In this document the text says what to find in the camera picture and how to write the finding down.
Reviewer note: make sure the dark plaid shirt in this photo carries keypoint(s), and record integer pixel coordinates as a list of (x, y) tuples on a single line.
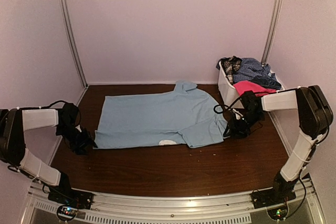
[(230, 66)]

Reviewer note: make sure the left aluminium frame post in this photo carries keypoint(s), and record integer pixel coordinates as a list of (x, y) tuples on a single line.
[(72, 42)]

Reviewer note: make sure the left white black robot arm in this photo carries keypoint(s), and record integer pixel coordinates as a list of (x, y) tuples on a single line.
[(66, 121)]

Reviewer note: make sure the front aluminium frame rail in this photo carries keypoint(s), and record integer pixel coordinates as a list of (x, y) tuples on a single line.
[(228, 208)]

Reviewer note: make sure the white plastic laundry basket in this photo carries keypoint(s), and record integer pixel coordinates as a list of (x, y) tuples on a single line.
[(227, 91)]

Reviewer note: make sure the pink garment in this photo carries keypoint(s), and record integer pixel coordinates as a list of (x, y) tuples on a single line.
[(244, 86)]

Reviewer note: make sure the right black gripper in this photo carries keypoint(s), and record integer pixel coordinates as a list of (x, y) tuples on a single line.
[(234, 126)]

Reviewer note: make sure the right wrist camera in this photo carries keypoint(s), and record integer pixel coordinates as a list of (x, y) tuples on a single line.
[(236, 115)]

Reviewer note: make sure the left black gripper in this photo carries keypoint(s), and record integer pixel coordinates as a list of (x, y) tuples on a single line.
[(87, 139)]

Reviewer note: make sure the aluminium frame post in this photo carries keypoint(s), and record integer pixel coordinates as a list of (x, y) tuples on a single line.
[(272, 30), (72, 42)]

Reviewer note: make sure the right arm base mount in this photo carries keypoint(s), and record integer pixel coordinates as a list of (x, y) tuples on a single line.
[(277, 207)]

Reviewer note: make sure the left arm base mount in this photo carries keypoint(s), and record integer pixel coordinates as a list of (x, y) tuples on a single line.
[(70, 204)]

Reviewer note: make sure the right aluminium frame post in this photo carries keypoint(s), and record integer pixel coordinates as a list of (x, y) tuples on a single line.
[(272, 30)]

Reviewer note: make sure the blue dotted shirt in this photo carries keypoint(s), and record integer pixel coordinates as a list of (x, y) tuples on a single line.
[(249, 68)]

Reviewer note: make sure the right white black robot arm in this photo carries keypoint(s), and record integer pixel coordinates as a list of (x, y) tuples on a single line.
[(315, 117)]

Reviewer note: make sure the light blue printed t-shirt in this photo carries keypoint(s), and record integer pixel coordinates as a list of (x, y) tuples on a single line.
[(183, 116)]

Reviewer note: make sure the navy blue garment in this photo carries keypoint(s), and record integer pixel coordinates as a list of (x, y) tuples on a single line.
[(266, 82)]

